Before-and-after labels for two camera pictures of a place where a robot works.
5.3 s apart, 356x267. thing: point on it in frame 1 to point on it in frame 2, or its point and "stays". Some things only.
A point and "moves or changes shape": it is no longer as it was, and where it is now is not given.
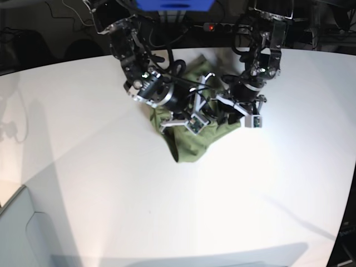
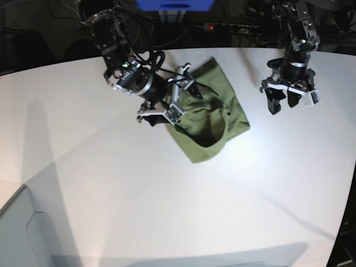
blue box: x=175 y=5 stays
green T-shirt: x=186 y=146 moves or changes shape
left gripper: x=191 y=101 to x=174 y=112
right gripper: x=243 y=98 to x=295 y=89
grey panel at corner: x=25 y=235 stays
